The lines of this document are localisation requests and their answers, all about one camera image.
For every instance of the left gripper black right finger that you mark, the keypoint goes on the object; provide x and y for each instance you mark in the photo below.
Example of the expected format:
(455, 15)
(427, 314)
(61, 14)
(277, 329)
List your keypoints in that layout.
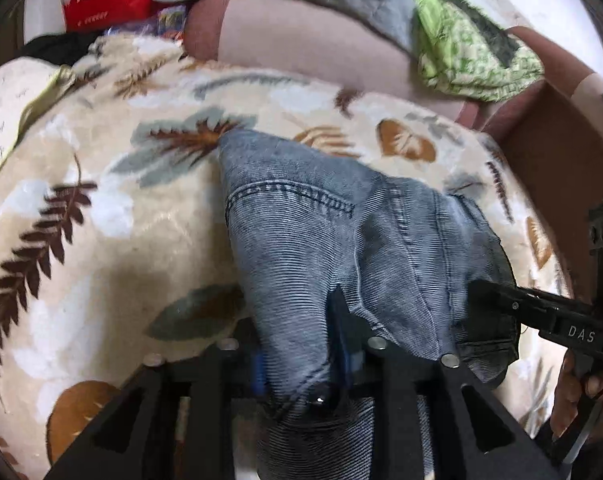
(426, 414)

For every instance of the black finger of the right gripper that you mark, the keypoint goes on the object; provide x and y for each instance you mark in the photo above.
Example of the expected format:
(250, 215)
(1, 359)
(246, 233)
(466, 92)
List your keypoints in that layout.
(551, 315)

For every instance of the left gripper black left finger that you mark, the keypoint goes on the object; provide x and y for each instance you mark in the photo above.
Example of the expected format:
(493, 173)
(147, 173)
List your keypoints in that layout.
(172, 420)

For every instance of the grey denim pants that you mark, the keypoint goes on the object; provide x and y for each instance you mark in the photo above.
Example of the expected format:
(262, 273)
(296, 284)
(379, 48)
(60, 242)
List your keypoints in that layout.
(302, 224)

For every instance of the brown cardboard box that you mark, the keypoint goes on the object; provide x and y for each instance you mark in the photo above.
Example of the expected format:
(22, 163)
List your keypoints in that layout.
(558, 157)

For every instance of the cream leaf-print blanket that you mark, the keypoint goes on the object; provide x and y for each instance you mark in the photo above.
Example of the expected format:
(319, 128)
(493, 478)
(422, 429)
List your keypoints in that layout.
(112, 236)

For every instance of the green patterned cloth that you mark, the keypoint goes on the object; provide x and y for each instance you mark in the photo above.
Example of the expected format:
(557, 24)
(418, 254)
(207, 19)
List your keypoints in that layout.
(464, 53)

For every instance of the white embroidered cushion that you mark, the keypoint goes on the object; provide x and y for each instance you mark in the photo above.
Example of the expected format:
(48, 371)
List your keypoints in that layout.
(28, 88)

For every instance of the pink and maroon bolster pillow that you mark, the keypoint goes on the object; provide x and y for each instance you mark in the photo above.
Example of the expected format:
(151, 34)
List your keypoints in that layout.
(299, 37)

